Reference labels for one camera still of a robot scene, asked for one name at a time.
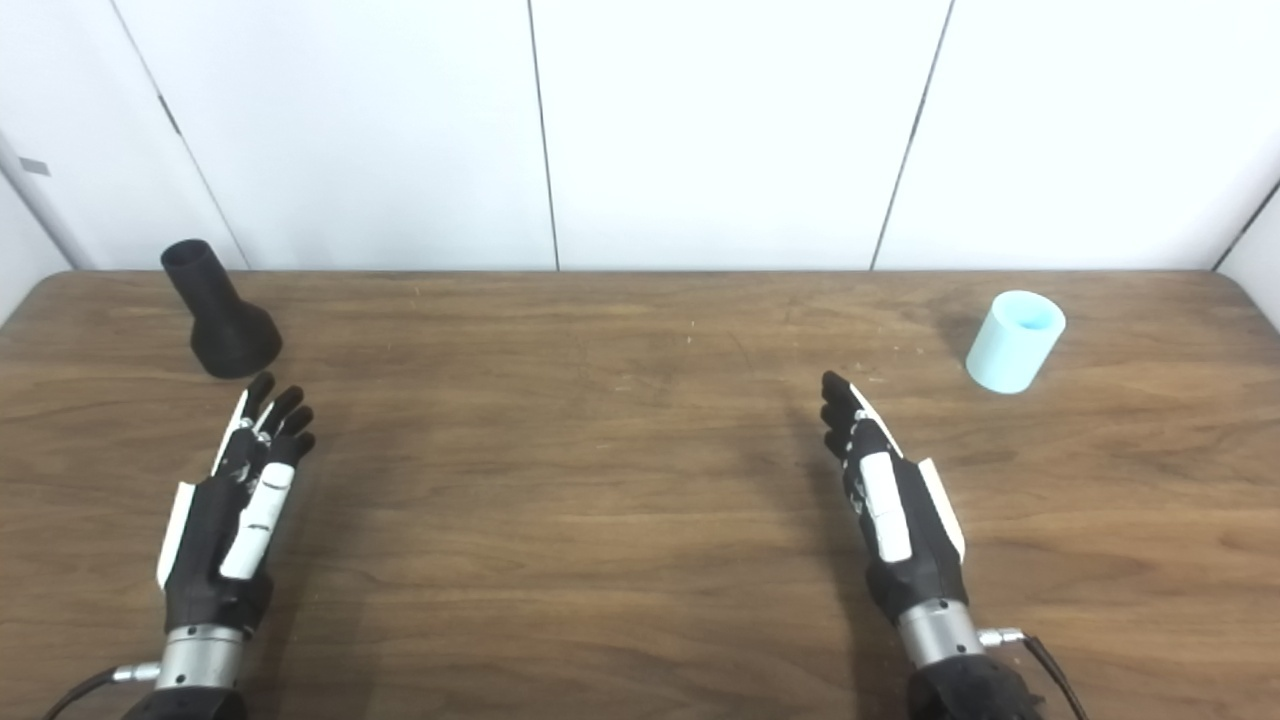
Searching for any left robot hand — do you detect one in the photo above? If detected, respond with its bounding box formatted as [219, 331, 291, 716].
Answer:
[157, 372, 316, 633]

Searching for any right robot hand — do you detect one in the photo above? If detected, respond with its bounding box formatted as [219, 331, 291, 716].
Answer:
[820, 370, 969, 626]

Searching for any black nozzle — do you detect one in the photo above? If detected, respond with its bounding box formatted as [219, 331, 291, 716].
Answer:
[160, 239, 284, 380]

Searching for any light-blue hose piece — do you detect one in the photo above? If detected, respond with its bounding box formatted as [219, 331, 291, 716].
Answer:
[965, 290, 1067, 395]

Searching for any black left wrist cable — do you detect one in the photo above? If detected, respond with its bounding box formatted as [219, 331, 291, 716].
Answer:
[45, 662, 161, 720]

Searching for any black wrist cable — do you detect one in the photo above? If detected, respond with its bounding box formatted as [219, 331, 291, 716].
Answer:
[978, 627, 1091, 720]
[45, 662, 161, 720]

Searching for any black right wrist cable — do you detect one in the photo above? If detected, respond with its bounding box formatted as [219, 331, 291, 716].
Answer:
[978, 627, 1091, 720]

